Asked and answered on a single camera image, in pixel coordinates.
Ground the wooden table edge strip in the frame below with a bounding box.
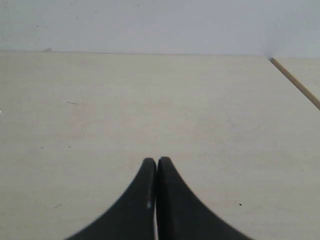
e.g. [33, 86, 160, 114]
[269, 57, 320, 110]

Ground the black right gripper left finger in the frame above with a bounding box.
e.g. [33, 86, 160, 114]
[69, 158, 157, 240]

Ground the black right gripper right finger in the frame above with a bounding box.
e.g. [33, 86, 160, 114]
[156, 156, 250, 240]

